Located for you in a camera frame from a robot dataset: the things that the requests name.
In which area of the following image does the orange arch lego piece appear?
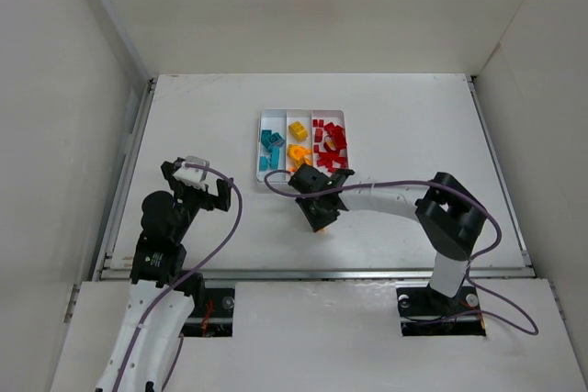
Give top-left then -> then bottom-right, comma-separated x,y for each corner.
287,144 -> 312,167

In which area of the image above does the red flower duplo piece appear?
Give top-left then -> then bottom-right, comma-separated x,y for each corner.
322,136 -> 346,155

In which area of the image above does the teal duplo brick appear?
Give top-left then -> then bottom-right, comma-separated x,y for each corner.
258,156 -> 269,172
260,129 -> 285,152

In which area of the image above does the yellow duplo brick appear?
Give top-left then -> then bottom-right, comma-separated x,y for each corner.
288,121 -> 309,142

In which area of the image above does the teal frog duplo piece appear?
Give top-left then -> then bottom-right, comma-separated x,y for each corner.
269,146 -> 280,170

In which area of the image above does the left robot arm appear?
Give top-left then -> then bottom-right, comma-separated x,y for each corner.
96,157 -> 233,391

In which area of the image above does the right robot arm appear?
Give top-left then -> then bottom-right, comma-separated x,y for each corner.
288,165 -> 486,298

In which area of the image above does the white three-compartment tray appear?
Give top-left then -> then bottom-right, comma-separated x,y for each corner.
255,109 -> 349,189

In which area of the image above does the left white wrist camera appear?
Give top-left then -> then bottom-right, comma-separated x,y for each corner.
172,156 -> 210,190

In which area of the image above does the aluminium front rail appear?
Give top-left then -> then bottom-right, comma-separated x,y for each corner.
201,270 -> 432,281

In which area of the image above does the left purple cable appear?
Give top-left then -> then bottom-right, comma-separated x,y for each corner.
109,162 -> 244,392

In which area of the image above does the purple cable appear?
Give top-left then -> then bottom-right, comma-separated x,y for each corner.
109,162 -> 244,392
263,168 -> 539,336

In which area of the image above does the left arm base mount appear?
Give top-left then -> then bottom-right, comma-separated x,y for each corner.
175,273 -> 236,338

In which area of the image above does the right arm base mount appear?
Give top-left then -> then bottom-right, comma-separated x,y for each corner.
396,286 -> 486,337

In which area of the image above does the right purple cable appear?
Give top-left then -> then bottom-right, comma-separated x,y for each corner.
263,168 -> 539,336

